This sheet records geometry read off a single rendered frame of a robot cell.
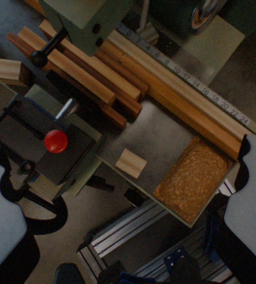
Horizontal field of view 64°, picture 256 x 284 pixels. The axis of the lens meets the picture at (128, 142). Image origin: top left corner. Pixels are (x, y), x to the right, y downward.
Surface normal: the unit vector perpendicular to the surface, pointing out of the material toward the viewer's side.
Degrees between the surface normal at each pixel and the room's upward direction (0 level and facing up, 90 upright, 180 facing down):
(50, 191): 0
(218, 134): 0
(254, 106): 0
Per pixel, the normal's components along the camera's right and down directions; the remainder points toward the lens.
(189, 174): -0.25, -0.28
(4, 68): 0.03, -0.06
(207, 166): 0.23, -0.28
